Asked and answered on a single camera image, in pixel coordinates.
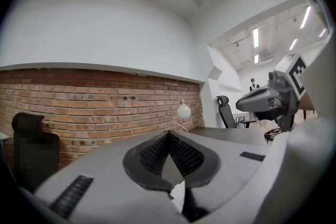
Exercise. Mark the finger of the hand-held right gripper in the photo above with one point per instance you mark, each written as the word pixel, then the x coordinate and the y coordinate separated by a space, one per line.
pixel 267 116
pixel 257 99

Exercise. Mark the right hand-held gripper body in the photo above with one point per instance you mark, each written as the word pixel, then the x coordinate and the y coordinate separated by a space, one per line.
pixel 291 81

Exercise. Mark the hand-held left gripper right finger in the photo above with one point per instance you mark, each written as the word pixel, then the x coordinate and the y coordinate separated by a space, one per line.
pixel 231 149

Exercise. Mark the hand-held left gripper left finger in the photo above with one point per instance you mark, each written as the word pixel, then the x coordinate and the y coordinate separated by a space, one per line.
pixel 110 170

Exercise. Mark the black mesh office chair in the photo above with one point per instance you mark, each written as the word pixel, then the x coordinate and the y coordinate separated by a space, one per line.
pixel 227 112

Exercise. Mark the white ceiling light bar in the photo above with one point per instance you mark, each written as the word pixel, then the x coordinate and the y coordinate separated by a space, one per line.
pixel 255 37
pixel 322 32
pixel 305 17
pixel 256 58
pixel 293 44

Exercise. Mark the white globe desk lamp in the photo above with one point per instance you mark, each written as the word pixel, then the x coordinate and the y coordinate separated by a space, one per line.
pixel 183 111

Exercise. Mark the black office chair white label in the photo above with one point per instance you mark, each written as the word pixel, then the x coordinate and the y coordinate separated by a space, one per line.
pixel 34 144

